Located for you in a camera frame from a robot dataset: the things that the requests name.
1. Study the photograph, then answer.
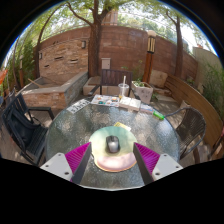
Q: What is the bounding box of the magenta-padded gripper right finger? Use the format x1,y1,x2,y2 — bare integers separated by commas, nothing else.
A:
133,142,184,186

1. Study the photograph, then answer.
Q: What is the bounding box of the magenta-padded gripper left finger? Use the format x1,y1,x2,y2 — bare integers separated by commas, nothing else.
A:
39,142,93,185

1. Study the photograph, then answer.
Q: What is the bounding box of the grey and black computer mouse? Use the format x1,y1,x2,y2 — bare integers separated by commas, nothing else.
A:
105,135,121,154

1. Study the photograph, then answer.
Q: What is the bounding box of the round pastel mouse pad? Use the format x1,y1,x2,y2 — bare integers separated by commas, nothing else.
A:
88,125,138,173

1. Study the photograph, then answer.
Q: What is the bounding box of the black slatted patio chair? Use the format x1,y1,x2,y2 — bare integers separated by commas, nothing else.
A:
0,92,55,167

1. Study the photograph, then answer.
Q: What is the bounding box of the green marker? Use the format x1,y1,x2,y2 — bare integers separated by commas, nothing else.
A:
152,110,165,121

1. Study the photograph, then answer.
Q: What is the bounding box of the small blue booklet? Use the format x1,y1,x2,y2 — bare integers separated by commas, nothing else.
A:
139,103,155,115

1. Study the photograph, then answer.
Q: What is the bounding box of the dark wicker chair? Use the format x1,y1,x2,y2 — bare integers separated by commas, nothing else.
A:
164,106,207,161

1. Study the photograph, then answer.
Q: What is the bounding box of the white open book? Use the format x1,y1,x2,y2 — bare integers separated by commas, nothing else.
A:
118,96,142,112

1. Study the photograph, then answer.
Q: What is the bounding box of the black backpack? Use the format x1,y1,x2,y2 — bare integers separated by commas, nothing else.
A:
9,112,38,148

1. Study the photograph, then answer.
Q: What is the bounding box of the white paint palette tray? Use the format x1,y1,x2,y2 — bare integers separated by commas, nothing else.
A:
90,94,120,108

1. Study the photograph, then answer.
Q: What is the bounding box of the stone raised counter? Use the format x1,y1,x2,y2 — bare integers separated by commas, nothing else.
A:
20,70,89,111

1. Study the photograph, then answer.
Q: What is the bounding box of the white rectangular planter box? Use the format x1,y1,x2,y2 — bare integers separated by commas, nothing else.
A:
130,79,154,104

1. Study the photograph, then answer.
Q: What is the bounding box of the clear plastic cup with straw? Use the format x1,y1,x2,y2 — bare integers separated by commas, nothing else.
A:
117,75,130,100

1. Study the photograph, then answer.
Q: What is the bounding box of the concrete block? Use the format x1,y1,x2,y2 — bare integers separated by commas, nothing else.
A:
83,75,102,97

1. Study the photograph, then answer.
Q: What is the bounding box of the curved wooden bench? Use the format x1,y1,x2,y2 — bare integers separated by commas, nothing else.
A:
164,74,224,149

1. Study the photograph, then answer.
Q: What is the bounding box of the tan stone slab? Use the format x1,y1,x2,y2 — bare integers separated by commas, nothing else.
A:
149,69,169,89

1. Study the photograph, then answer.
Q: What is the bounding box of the dark wooden slatted chair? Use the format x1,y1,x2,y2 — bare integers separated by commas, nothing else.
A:
88,68,141,98

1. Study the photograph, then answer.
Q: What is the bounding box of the beige utility box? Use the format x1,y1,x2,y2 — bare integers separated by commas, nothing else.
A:
101,57,112,70

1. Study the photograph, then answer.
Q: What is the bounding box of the thin curved tree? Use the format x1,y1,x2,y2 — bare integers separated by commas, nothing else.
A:
33,6,68,79

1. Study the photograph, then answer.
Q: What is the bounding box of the large tree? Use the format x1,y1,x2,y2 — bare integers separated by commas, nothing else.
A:
64,0,116,78

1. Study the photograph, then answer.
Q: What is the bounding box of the thin leaning tree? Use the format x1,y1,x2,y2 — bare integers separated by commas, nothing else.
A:
165,9,184,79

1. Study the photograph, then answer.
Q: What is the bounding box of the wooden lantern post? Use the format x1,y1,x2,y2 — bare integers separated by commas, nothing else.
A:
142,29,158,84

